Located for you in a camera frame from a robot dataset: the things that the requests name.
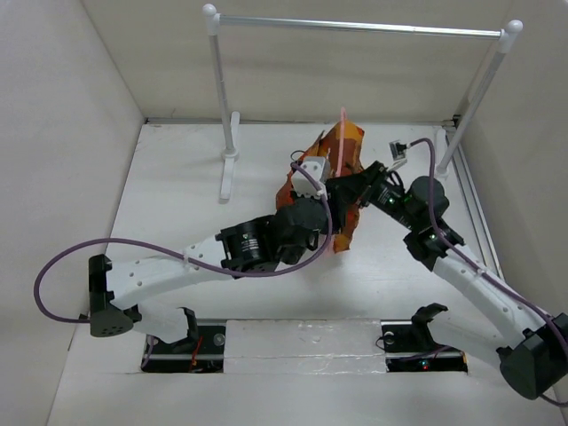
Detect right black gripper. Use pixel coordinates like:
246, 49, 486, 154
326, 159, 420, 231

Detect orange camouflage trousers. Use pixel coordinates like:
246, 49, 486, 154
300, 120, 364, 254

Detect pink clothes hanger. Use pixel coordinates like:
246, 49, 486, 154
321, 106, 351, 261

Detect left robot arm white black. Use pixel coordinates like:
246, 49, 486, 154
89, 198, 329, 352

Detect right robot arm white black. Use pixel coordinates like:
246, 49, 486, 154
326, 162, 567, 400

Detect white and silver clothes rack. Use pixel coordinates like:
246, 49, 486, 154
195, 2, 523, 202

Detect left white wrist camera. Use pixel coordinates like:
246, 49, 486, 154
290, 156, 331, 200

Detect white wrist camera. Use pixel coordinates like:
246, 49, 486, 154
389, 140, 408, 171
290, 156, 331, 200

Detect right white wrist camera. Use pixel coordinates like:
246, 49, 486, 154
389, 140, 408, 171

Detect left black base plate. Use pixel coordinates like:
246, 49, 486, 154
140, 319, 226, 374

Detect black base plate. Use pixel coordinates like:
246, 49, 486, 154
140, 319, 226, 374
375, 319, 469, 374

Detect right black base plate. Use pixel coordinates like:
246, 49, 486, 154
375, 319, 469, 374

